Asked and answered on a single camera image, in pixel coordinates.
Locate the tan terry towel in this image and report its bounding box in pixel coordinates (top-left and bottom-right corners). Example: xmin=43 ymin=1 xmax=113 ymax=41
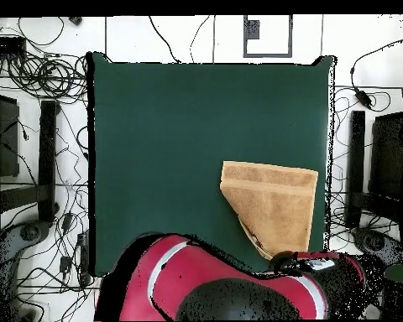
xmin=219 ymin=160 xmax=320 ymax=262

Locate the grey office chair base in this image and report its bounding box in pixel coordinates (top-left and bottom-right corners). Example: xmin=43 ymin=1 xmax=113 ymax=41
xmin=0 ymin=219 xmax=51 ymax=321
xmin=350 ymin=226 xmax=403 ymax=269

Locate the black stand base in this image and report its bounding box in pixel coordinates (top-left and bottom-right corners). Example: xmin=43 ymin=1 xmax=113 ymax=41
xmin=0 ymin=99 xmax=60 ymax=224
xmin=343 ymin=110 xmax=403 ymax=231

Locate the black computer case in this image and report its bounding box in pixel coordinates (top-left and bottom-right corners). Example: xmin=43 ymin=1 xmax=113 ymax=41
xmin=0 ymin=91 xmax=20 ymax=179
xmin=368 ymin=112 xmax=403 ymax=202

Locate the black power adapter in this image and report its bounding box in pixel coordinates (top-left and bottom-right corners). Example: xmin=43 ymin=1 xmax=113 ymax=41
xmin=353 ymin=87 xmax=373 ymax=109

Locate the dark green table cloth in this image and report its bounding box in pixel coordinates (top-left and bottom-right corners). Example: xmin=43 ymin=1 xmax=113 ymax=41
xmin=86 ymin=51 xmax=338 ymax=278

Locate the black power strip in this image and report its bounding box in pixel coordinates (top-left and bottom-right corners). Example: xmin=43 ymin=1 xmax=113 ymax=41
xmin=76 ymin=231 xmax=92 ymax=286

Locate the grey square frame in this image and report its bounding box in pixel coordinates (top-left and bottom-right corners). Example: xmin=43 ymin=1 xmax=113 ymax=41
xmin=243 ymin=14 xmax=294 ymax=59

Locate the coiled black cable bundle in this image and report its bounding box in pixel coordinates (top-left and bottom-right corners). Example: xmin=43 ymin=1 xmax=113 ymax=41
xmin=6 ymin=53 xmax=88 ymax=101

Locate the black network switch box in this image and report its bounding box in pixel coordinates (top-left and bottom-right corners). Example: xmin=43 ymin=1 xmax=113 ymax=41
xmin=0 ymin=35 xmax=27 ymax=56

